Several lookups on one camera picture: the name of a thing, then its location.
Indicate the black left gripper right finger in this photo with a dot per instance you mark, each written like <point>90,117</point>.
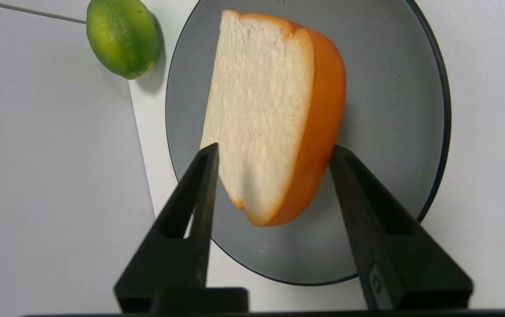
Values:
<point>397,259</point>

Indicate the green lime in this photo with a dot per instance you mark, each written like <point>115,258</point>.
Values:
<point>122,37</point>

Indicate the round gray plate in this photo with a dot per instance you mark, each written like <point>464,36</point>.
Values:
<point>393,114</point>

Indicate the toy bread slice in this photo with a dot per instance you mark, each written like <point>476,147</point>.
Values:
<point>270,119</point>

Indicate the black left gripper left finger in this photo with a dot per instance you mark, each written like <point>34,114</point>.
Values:
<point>177,259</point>

